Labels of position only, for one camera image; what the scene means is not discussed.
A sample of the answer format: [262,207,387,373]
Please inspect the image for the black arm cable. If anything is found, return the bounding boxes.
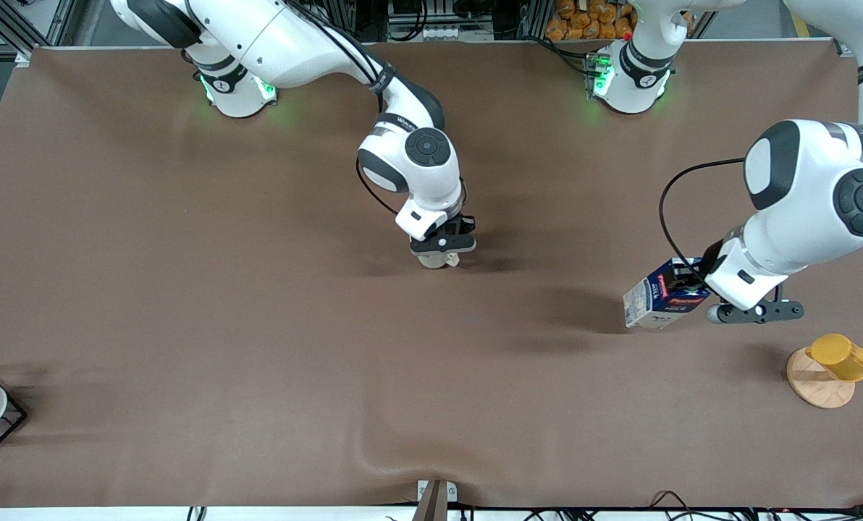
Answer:
[287,0,405,216]
[658,158,748,279]

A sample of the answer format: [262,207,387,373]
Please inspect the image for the round wooden mug stand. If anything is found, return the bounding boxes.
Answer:
[786,347,863,410]

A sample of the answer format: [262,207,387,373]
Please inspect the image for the brown table cover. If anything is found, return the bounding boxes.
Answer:
[0,40,863,509]

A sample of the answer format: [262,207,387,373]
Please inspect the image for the metal table edge bracket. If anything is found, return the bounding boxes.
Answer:
[416,479,458,521]

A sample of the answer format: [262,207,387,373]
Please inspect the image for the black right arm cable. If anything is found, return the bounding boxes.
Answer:
[287,0,405,216]

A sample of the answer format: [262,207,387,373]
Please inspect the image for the blue white milk carton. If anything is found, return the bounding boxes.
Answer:
[623,258,712,331]

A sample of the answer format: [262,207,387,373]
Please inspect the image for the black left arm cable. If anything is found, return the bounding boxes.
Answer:
[658,158,748,279]

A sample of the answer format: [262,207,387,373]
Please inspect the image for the yellow plastic cup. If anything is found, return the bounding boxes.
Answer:
[806,334,863,382]

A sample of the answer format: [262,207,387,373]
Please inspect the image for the orange bread rolls heap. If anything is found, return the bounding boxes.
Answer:
[544,0,639,41]

